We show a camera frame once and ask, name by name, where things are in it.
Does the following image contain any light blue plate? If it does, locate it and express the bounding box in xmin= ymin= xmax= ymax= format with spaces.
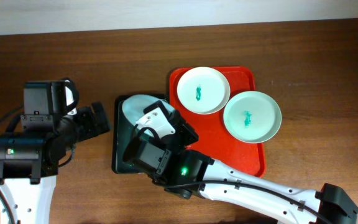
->
xmin=122 ymin=95 xmax=176 ymax=138

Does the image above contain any white plate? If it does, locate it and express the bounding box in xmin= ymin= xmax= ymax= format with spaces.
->
xmin=177 ymin=67 xmax=231 ymax=114

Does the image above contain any light green plate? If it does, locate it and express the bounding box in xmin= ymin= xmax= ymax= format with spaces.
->
xmin=223 ymin=91 xmax=282 ymax=144

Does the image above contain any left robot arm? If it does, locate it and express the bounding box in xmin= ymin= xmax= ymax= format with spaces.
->
xmin=0 ymin=78 xmax=111 ymax=223

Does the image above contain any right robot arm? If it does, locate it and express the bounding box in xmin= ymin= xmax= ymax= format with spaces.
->
xmin=124 ymin=101 xmax=358 ymax=223

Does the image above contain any black water tray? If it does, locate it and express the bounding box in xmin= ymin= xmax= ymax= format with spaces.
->
xmin=111 ymin=95 xmax=140 ymax=174

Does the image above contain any red plastic tray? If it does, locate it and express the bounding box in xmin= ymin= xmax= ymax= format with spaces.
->
xmin=169 ymin=67 xmax=266 ymax=177

